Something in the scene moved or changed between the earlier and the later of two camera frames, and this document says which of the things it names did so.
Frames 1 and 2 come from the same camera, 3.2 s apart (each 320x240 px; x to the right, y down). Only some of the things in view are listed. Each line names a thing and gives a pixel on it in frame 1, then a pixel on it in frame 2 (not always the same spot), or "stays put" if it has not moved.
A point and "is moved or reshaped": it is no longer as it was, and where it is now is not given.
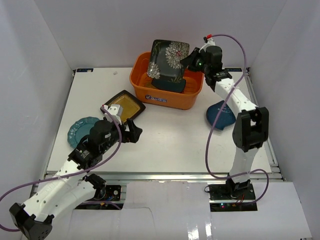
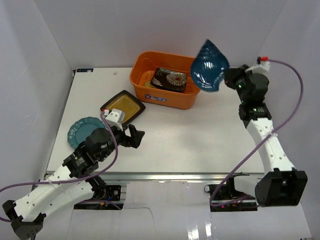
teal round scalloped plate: x=79 y=129 stays put
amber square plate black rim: x=132 y=107 stays put
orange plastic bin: x=146 y=93 stays put
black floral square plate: x=165 y=59 to x=169 y=78
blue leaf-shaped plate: x=226 y=116 is moved or reshaped
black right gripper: x=190 y=59 to x=231 y=76
